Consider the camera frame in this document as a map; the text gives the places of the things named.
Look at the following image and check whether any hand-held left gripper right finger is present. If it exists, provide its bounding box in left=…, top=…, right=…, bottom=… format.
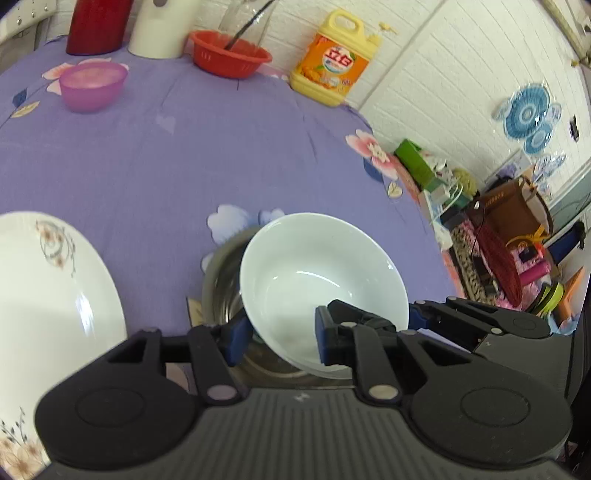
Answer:
left=315, top=299, right=472, bottom=404

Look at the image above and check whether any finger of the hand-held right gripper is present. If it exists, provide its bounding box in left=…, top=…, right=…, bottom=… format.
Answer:
left=408, top=296, right=551, bottom=340

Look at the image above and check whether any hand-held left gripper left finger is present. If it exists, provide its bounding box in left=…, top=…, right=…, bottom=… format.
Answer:
left=99, top=316, right=253, bottom=407

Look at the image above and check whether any stainless steel bowl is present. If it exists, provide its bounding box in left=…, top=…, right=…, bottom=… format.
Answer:
left=201, top=225, right=354, bottom=389

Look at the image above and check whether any white ceramic bowl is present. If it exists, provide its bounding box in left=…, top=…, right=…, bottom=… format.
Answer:
left=239, top=212, right=410, bottom=380

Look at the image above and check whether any white plate with flower print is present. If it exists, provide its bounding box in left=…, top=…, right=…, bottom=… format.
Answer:
left=0, top=211, right=128, bottom=468

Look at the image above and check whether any patterned dark mat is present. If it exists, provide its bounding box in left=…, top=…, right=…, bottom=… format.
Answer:
left=450, top=220, right=502, bottom=302

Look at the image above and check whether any green tape roll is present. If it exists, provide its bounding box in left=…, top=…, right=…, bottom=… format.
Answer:
left=530, top=281, right=565, bottom=320

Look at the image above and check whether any pink bottle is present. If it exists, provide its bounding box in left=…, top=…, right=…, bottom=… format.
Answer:
left=519, top=262, right=551, bottom=288

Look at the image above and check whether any brown paper bag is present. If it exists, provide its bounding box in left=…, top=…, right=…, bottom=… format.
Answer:
left=465, top=177, right=555, bottom=241

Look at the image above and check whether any green box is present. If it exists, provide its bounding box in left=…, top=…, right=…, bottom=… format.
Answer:
left=394, top=138, right=445, bottom=191

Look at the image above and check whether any purple floral tablecloth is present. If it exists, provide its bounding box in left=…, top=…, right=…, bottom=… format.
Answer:
left=0, top=34, right=465, bottom=372

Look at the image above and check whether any yellow detergent bottle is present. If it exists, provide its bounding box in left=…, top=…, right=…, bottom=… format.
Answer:
left=289, top=8, right=384, bottom=108

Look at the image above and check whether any red plastic basket bowl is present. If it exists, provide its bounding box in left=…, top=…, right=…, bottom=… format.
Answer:
left=189, top=30, right=273, bottom=79

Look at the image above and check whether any purple plastic bowl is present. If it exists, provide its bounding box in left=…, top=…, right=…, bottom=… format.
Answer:
left=58, top=62, right=129, bottom=114

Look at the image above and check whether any dark stirring stick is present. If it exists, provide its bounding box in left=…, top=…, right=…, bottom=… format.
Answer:
left=225, top=0, right=278, bottom=51

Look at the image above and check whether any clear glass pitcher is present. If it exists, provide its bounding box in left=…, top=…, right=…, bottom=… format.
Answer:
left=219, top=0, right=278, bottom=43

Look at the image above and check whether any white thermos jug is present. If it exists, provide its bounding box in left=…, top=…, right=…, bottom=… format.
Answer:
left=128, top=0, right=202, bottom=60

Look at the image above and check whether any red thermos jug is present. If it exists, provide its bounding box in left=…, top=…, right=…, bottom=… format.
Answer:
left=65, top=0, right=135, bottom=56

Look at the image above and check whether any blue round wall decoration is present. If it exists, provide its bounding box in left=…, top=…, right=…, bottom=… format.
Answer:
left=496, top=82, right=568, bottom=156

